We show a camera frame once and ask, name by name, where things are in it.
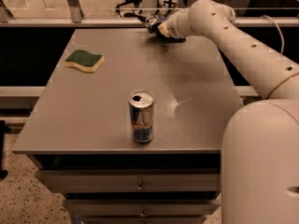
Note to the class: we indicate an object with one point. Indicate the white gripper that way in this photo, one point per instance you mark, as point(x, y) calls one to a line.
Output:
point(171, 28)

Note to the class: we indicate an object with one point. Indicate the blue chip bag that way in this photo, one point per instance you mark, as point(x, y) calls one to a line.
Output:
point(151, 23)

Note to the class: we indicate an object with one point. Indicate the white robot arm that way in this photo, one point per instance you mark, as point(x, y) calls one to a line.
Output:
point(260, 145)

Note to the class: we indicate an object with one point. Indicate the silver blue energy drink can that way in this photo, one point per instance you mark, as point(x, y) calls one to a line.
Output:
point(141, 110)

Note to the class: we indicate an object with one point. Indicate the green yellow sponge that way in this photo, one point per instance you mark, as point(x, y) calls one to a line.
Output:
point(84, 61)

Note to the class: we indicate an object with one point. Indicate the grey drawer cabinet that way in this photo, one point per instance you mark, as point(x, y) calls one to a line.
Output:
point(82, 122)

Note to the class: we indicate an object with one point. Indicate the metal glass railing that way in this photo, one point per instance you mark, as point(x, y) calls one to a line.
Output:
point(92, 13)

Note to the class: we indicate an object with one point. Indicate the top grey drawer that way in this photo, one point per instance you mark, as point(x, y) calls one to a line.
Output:
point(132, 180)

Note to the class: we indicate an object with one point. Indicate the grey drawer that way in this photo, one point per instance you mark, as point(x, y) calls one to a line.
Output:
point(132, 180)
point(141, 208)

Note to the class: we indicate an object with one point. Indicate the black object at left edge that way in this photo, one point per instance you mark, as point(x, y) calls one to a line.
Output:
point(4, 129)

